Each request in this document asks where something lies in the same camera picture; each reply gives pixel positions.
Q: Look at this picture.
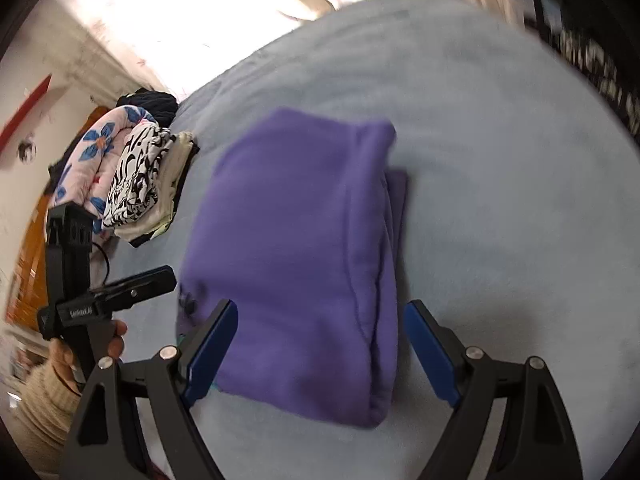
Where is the beige folded garment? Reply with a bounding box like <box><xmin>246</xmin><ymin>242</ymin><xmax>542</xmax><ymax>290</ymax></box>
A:
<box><xmin>114</xmin><ymin>131</ymin><xmax>195</xmax><ymax>241</ymax></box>

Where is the floral white blue quilt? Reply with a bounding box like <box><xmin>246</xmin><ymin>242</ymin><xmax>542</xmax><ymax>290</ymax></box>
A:
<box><xmin>48</xmin><ymin>105</ymin><xmax>155</xmax><ymax>235</ymax></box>

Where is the purple zip hoodie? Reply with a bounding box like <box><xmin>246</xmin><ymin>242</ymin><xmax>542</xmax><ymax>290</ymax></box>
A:
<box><xmin>176</xmin><ymin>108</ymin><xmax>406</xmax><ymax>428</ymax></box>

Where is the grey-blue bed blanket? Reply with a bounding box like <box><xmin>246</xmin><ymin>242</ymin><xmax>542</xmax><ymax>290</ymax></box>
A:
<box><xmin>111</xmin><ymin>0</ymin><xmax>639</xmax><ymax>479</ymax></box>

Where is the orange wooden headboard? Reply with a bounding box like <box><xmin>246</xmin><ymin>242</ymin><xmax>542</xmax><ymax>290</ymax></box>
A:
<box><xmin>4</xmin><ymin>106</ymin><xmax>110</xmax><ymax>332</ymax></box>

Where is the black white clothes pile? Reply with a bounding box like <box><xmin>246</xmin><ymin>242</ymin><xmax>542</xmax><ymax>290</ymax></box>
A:
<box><xmin>549</xmin><ymin>29</ymin><xmax>639</xmax><ymax>144</ymax></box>

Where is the cream knit sleeve forearm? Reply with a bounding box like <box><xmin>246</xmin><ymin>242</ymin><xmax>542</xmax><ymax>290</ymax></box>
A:
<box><xmin>6</xmin><ymin>360</ymin><xmax>80</xmax><ymax>479</ymax></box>

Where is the black white patterned folded garment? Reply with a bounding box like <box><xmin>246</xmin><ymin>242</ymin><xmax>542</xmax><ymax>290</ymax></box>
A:
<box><xmin>102</xmin><ymin>120</ymin><xmax>177</xmax><ymax>229</ymax></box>

